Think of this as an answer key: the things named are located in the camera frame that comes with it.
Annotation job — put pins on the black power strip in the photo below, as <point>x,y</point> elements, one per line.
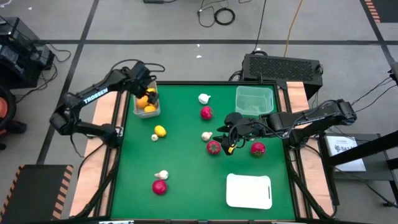
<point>154,1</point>

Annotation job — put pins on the black and orange machine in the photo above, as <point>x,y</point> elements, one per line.
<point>4,109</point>

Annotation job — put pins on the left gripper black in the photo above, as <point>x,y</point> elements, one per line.
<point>141,76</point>

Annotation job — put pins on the white cutting board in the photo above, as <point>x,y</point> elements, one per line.
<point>248,191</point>

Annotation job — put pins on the crimson round fruit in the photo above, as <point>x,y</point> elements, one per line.
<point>206,112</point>
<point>159,187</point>

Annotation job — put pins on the red tomato green stem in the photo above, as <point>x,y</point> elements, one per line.
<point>257,149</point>
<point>213,147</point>

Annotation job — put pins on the black side table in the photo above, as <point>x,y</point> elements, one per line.
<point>379,174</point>

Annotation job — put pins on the clear plastic basket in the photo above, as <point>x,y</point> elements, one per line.
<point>253,99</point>

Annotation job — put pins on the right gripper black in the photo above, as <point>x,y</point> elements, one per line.
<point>248,128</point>

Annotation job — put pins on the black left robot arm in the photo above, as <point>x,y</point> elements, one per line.
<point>94,96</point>

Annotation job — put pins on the white printed paper sheet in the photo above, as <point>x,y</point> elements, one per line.
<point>345,155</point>

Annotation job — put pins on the black equipment stack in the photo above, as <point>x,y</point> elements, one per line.
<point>18,56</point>

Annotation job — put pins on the black perforated computer case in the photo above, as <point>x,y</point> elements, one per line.
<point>280,67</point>

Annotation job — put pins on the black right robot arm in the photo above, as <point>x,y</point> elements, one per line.
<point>314,118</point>

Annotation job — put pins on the green table mat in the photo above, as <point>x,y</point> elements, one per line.
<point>186,161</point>

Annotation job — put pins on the black mat orange striped edge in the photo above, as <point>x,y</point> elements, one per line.
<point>34,193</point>
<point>385,9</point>

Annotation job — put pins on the black metal beam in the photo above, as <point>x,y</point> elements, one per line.
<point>363,150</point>

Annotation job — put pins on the grey plastic basket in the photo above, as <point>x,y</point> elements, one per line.
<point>138,114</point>

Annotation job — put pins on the small white garlic bulb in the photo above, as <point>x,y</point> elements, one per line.
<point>154,137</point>

